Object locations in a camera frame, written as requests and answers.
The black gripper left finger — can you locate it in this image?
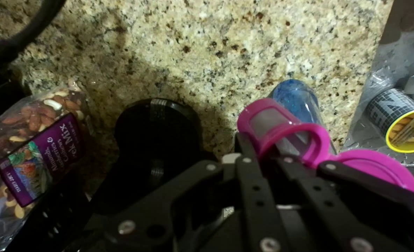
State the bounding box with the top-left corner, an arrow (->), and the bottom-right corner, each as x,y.
234,133 -> 285,252

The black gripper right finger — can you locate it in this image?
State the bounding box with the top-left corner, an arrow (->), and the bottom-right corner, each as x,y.
278,156 -> 394,252

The pink reusable coffee pod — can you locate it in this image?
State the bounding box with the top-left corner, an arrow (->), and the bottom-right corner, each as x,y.
237,98 -> 414,192

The clear bag with pods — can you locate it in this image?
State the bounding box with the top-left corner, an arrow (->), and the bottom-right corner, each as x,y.
344,31 -> 414,167

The clear plastic water bottle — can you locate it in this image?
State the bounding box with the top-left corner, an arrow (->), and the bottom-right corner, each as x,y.
269,80 -> 323,156

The black coffee maker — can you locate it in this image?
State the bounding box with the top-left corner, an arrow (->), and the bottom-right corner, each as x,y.
92,98 -> 215,214

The clear bag of nuts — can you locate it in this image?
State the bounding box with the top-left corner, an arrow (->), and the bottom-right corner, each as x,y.
0,83 -> 89,252

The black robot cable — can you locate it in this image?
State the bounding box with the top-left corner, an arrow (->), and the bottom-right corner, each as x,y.
0,0 -> 67,67

